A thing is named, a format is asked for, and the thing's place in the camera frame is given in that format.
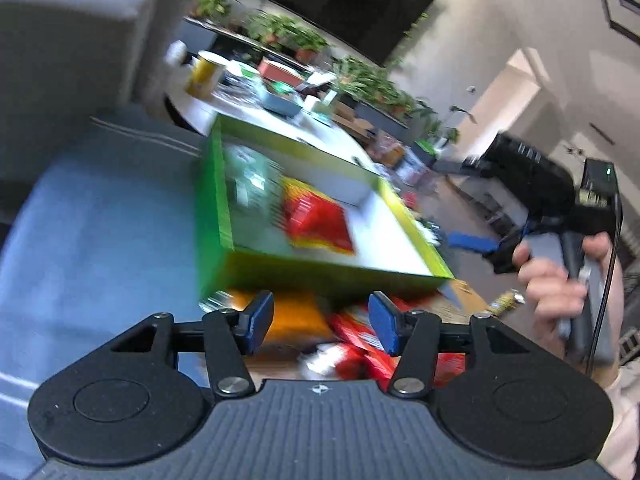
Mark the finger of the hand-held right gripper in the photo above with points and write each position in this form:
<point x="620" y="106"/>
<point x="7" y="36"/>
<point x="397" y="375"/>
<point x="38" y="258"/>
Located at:
<point x="472" y="241"/>
<point x="465" y="168"/>

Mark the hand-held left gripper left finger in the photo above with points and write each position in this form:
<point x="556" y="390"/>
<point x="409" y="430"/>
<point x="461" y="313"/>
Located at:
<point x="260" y="321"/>

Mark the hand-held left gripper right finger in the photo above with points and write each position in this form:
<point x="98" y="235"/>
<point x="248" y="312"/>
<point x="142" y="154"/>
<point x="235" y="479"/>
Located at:
<point x="382" y="321"/>

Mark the red striped snack packet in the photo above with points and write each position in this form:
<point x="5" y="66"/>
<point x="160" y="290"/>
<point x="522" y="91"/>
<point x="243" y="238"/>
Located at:
<point x="357" y="332"/>

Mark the green cardboard box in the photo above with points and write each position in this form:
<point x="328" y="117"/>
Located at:
<point x="300" y="275"/>

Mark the person's right forearm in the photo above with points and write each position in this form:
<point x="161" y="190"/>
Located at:
<point x="627" y="410"/>

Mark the person's right hand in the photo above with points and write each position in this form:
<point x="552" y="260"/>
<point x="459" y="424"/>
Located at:
<point x="550" y="295"/>

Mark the orange snack packet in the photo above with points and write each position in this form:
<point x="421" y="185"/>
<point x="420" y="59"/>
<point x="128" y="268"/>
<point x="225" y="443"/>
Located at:
<point x="295" y="320"/>

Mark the green white box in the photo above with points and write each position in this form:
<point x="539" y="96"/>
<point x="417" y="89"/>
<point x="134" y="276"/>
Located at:
<point x="429" y="146"/>

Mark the black yellow can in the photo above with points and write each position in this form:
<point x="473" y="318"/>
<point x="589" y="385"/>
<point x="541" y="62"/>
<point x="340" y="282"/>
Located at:
<point x="506" y="304"/>

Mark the row of leafy potted plants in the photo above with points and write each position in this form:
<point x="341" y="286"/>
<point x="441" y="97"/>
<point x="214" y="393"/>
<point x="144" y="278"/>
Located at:
<point x="380" y="87"/>

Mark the brown cardboard box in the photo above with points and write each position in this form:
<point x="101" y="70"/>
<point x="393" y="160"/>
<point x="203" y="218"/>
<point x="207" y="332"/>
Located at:
<point x="352" y="120"/>

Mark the clear green snack packet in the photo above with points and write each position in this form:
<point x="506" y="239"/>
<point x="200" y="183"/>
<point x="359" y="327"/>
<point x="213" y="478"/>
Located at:
<point x="252" y="180"/>

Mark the white round table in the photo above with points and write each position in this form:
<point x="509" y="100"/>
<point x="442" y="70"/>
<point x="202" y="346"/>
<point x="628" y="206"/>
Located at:
<point x="320" y="132"/>

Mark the white cup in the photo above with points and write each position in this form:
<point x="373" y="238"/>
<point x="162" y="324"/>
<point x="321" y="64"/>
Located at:
<point x="311" y="104"/>

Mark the light blue dish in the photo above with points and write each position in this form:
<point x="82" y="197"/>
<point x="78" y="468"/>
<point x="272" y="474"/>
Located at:
<point x="282" y="102"/>

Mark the black television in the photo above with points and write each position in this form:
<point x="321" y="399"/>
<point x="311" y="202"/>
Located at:
<point x="340" y="5"/>

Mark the red box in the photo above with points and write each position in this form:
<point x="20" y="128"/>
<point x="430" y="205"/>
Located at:
<point x="280" y="72"/>

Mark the yellow canister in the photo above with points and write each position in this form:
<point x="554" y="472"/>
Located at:
<point x="204" y="76"/>

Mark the grey sofa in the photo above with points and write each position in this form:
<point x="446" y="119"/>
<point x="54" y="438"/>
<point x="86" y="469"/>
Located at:
<point x="65" y="60"/>

